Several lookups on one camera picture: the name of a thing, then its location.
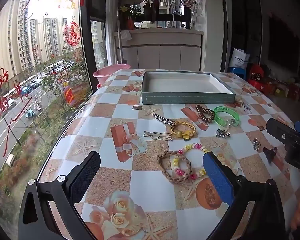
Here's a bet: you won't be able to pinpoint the beige braided bracelet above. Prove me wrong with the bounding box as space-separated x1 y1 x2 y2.
157 150 192 184

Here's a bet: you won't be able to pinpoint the red horse window decal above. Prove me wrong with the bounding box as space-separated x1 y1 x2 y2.
64 21 81 47

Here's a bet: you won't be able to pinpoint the silver bunny hair clip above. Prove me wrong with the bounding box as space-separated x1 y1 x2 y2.
143 130 172 142

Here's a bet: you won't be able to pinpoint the red gift boxes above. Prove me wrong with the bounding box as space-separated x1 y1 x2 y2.
247 63 300 98

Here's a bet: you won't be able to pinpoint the white counter cabinet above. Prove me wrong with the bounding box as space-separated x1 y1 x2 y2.
114 28 204 72

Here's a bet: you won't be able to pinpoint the green translucent bracelet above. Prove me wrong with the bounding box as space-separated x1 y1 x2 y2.
213 106 241 128

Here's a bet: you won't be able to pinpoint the small silver charm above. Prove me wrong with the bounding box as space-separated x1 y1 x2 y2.
215 128 231 138

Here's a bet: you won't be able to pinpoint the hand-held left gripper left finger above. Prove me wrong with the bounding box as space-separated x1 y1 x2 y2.
17 151 101 240

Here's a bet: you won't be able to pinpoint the brown spiral hair tie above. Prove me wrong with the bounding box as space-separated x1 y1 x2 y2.
195 105 216 124

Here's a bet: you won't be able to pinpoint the dark wall television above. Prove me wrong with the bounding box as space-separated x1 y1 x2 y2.
267 12 300 73

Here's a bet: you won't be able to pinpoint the potted plant with yellow flowers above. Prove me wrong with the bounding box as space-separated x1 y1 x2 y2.
118 4 143 30

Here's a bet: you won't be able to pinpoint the small dark claw clip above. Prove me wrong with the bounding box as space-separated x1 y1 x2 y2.
262 147 278 162

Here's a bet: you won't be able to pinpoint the white printed shopping bag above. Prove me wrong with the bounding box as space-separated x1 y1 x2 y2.
228 47 251 69

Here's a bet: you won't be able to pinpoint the long silver hair clip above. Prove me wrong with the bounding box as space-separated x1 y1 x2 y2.
152 113 176 126

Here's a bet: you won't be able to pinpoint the grey-green cardboard box tray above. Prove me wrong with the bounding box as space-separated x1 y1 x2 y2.
141 71 237 105

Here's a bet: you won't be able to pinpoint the chrome faucet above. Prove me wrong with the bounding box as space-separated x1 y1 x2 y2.
172 10 182 28

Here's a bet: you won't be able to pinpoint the yellow hair tie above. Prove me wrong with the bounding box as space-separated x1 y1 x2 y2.
170 120 196 140

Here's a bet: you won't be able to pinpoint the blue plastic stool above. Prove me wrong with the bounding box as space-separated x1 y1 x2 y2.
228 67 246 77

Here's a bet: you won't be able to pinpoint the pink yellow bead bracelet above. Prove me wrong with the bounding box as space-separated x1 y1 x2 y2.
172 143 209 180

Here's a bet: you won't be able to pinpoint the pink plastic basin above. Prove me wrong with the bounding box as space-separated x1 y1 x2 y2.
93 64 131 84

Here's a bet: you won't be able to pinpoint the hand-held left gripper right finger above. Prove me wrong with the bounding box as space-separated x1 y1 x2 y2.
203 151 287 240

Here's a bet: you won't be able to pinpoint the mop pole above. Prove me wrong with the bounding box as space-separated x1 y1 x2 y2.
116 0 123 64

